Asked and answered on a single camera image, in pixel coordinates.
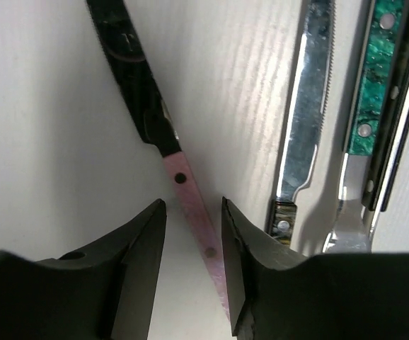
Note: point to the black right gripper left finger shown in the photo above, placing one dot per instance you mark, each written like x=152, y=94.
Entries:
x=103, y=290

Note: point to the knife with dark handle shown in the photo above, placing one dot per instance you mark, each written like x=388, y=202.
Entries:
x=304, y=114

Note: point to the fork with green handle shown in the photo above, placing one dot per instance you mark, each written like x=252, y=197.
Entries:
x=349, y=233

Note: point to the knife with pink handle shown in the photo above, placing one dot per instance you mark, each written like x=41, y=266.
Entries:
x=147, y=108

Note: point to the fork with dark handle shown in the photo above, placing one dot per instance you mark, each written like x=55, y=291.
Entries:
x=393, y=127

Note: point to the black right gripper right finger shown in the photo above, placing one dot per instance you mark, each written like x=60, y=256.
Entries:
x=277, y=293

